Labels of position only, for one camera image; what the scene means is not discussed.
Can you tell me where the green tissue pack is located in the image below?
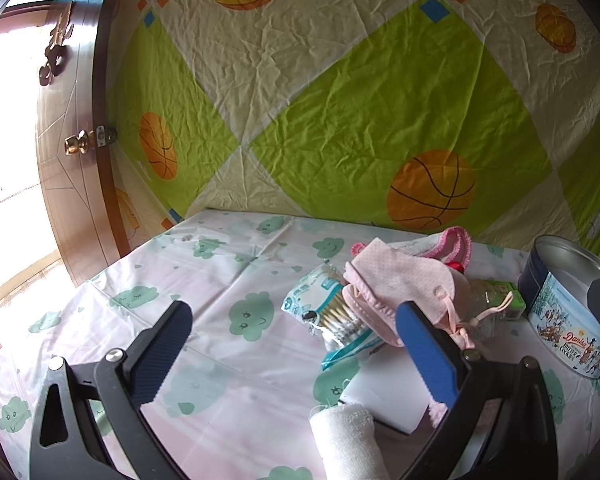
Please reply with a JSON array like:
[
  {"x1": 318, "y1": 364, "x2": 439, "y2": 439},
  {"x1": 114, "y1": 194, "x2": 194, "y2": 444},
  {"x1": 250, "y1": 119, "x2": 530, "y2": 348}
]
[{"x1": 469, "y1": 278, "x2": 526, "y2": 321}]

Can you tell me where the white gauze roll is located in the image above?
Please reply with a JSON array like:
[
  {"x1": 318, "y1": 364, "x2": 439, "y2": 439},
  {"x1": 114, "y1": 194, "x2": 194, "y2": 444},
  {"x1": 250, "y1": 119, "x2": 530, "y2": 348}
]
[{"x1": 309, "y1": 404, "x2": 389, "y2": 480}]

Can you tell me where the pink-trimmed white knit cloth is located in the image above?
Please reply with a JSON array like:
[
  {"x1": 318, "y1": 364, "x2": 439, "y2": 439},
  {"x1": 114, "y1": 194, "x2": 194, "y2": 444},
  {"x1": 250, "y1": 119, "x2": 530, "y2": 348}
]
[{"x1": 346, "y1": 226, "x2": 472, "y2": 271}]

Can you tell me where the cotton swab packet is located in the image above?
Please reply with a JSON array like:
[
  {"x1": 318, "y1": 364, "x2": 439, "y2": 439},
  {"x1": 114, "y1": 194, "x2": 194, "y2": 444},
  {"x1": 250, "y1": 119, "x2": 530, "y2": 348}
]
[{"x1": 282, "y1": 261, "x2": 384, "y2": 370}]

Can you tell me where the round Danish cookie tin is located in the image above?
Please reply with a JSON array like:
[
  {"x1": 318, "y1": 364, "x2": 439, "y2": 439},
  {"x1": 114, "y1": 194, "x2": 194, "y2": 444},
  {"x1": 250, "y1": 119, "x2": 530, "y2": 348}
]
[{"x1": 518, "y1": 235, "x2": 600, "y2": 379}]

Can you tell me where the cloud print table cloth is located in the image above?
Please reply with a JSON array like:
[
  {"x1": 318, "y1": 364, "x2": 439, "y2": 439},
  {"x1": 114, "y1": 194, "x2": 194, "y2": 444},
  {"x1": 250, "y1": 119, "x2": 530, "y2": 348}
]
[{"x1": 0, "y1": 207, "x2": 600, "y2": 480}]

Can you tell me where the brown wooden door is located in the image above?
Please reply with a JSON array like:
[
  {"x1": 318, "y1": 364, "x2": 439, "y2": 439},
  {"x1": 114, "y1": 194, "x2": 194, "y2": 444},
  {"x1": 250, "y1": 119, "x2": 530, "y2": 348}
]
[{"x1": 0, "y1": 0, "x2": 131, "y2": 291}]

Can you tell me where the green cream sports bedsheet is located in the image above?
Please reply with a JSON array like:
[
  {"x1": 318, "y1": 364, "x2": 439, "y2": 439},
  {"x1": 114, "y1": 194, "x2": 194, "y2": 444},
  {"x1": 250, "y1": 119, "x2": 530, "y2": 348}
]
[{"x1": 107, "y1": 0, "x2": 600, "y2": 257}]

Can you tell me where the brass door knob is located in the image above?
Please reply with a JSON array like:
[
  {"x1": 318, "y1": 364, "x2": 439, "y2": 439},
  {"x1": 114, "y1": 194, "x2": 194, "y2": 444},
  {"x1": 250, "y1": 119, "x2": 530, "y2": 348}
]
[{"x1": 64, "y1": 125, "x2": 118, "y2": 155}]

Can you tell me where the door hanging ornament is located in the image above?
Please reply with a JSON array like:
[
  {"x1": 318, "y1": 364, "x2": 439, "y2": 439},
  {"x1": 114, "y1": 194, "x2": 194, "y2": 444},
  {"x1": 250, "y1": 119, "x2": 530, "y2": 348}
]
[{"x1": 38, "y1": 0, "x2": 74, "y2": 87}]

